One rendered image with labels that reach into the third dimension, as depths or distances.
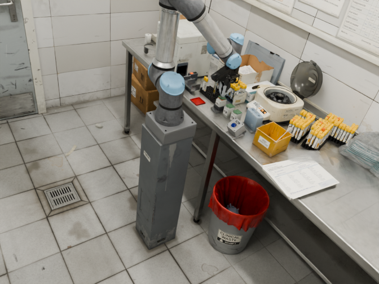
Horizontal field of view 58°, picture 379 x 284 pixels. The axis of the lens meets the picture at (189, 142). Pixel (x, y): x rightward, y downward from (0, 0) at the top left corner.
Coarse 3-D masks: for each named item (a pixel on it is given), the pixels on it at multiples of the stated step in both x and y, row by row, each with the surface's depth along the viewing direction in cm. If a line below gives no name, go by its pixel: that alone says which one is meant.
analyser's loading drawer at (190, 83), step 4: (184, 76) 213; (188, 76) 214; (184, 80) 213; (188, 80) 210; (192, 80) 212; (184, 84) 214; (188, 84) 212; (192, 84) 213; (196, 84) 213; (200, 84) 210; (192, 88) 208; (196, 88) 210
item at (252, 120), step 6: (252, 108) 187; (246, 114) 188; (252, 114) 184; (258, 114) 183; (246, 120) 189; (252, 120) 184; (258, 120) 181; (246, 126) 188; (252, 126) 185; (258, 126) 184; (252, 132) 185
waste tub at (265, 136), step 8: (264, 128) 177; (272, 128) 181; (280, 128) 176; (256, 136) 174; (264, 136) 170; (272, 136) 182; (280, 136) 178; (288, 136) 170; (256, 144) 176; (264, 144) 171; (272, 144) 167; (280, 144) 170; (264, 152) 173; (272, 152) 169; (280, 152) 175
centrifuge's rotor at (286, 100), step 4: (272, 92) 204; (276, 92) 205; (280, 92) 205; (268, 96) 200; (272, 96) 200; (276, 96) 200; (280, 96) 198; (284, 96) 204; (276, 100) 198; (280, 100) 197; (284, 100) 197; (288, 100) 199
